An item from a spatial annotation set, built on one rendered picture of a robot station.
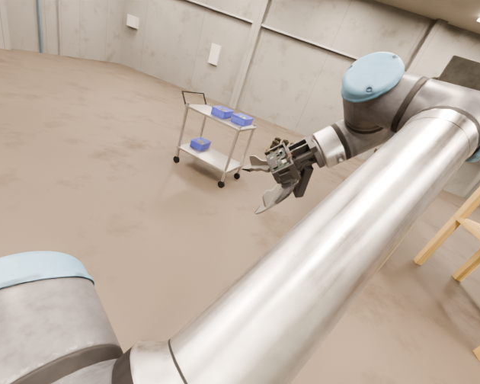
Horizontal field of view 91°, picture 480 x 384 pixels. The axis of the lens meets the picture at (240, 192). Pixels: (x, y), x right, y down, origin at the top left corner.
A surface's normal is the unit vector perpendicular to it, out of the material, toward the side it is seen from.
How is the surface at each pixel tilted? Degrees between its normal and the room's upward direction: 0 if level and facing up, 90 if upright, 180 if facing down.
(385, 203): 35
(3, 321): 15
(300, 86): 90
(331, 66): 90
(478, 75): 90
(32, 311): 7
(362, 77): 58
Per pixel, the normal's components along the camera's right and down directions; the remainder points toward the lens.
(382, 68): -0.48, -0.37
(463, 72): -0.40, 0.33
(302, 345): 0.49, 0.07
